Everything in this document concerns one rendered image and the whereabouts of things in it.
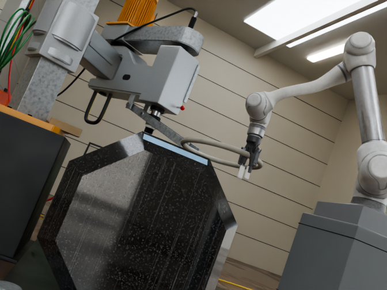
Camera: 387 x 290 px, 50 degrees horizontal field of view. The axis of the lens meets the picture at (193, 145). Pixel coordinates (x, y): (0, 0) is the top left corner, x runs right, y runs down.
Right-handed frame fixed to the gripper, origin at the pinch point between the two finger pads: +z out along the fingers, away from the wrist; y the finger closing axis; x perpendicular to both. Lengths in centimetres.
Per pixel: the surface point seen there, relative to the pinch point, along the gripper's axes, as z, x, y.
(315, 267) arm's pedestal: 36, -17, -44
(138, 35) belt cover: -87, 35, 113
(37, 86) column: -19, 90, 102
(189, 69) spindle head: -67, 8, 73
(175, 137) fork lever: -15, 14, 53
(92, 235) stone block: 51, 66, 8
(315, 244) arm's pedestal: 26, -18, -39
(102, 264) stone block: 61, 59, 6
